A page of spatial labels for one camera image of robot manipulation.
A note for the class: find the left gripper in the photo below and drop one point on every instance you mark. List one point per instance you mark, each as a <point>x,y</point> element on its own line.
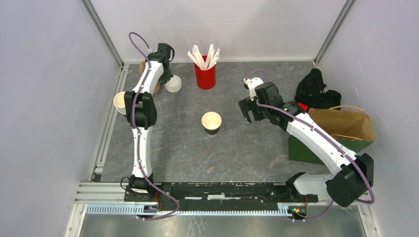
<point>165,79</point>

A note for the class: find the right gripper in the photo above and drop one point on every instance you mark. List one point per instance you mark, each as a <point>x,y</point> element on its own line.
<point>246,104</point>

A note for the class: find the stack of paper cups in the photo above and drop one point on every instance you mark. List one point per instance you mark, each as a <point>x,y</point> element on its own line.
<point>119,102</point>

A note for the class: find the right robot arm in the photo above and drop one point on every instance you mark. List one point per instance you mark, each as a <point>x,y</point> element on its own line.
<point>351,175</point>

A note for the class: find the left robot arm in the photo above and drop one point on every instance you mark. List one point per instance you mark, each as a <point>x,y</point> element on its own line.
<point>141,113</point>

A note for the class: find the stack of white lids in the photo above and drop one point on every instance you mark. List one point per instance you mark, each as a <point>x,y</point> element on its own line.
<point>174,84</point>

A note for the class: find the brown cardboard cup carrier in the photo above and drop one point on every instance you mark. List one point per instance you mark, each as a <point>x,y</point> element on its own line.
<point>142,69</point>

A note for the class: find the red straw holder cup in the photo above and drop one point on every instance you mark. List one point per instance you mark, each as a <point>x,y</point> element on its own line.
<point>205,79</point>

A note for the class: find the red tag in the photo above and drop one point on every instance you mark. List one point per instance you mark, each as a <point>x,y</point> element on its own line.
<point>306,108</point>

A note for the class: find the bundle of wrapped straws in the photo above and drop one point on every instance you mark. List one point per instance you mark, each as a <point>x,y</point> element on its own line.
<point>204,62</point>

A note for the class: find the black cloth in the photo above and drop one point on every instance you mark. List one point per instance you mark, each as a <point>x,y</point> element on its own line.
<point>311,92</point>

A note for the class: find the green box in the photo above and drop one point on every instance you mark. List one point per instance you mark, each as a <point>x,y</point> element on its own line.
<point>300,152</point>

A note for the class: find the brown paper bag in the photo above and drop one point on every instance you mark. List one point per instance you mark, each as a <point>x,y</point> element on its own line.
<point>345,122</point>

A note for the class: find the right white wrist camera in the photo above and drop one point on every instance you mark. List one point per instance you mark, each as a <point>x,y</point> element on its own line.
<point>251,84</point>

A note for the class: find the white cable duct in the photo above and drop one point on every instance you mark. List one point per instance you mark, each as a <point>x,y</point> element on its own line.
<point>143,210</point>

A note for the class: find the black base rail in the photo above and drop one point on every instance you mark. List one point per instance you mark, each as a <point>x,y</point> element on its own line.
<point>221,196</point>

